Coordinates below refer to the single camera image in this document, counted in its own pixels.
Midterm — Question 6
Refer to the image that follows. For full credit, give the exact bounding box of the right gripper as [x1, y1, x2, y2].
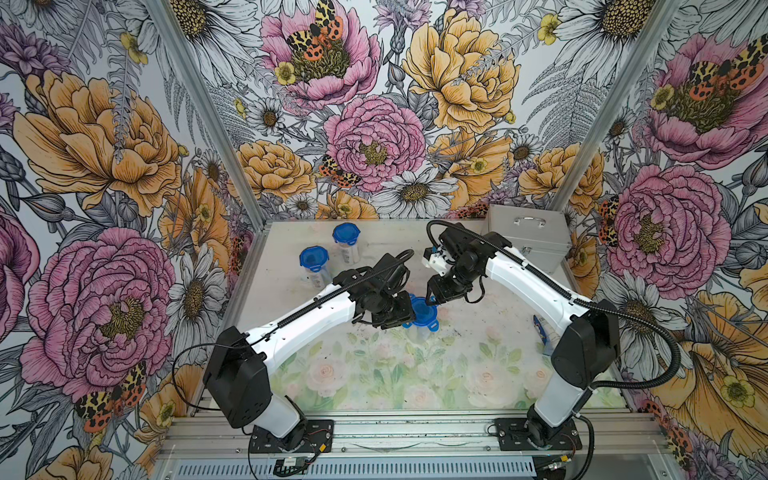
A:
[425, 260, 482, 306]

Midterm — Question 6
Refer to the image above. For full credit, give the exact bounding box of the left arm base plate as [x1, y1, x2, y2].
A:
[248, 419, 335, 454]

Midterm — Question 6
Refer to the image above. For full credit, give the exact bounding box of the left aluminium frame post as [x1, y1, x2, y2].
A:
[147, 1, 269, 233]

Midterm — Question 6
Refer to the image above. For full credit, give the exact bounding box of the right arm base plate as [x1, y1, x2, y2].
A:
[492, 417, 582, 454]

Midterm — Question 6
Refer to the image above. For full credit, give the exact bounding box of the silver metal case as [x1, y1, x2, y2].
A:
[485, 205, 571, 273]

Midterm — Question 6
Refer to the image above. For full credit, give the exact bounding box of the aluminium frame post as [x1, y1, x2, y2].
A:
[147, 1, 269, 233]
[547, 0, 680, 211]

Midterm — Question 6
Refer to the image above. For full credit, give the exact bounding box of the blue lid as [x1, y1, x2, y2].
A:
[403, 295, 439, 332]
[299, 245, 329, 272]
[332, 222, 361, 246]

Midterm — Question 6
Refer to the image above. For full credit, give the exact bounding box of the right aluminium frame post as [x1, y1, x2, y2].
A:
[547, 0, 680, 211]

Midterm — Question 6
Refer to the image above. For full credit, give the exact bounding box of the aluminium front rail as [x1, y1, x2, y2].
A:
[151, 410, 667, 479]

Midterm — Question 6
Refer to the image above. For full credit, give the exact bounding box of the clear plastic cup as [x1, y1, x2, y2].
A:
[406, 324, 433, 345]
[305, 266, 332, 290]
[338, 241, 360, 265]

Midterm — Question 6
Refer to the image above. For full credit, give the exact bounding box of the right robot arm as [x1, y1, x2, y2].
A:
[423, 220, 620, 449]

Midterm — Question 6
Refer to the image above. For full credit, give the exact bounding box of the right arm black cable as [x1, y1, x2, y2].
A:
[425, 219, 682, 391]

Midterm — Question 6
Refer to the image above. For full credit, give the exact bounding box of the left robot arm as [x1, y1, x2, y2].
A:
[203, 249, 415, 451]

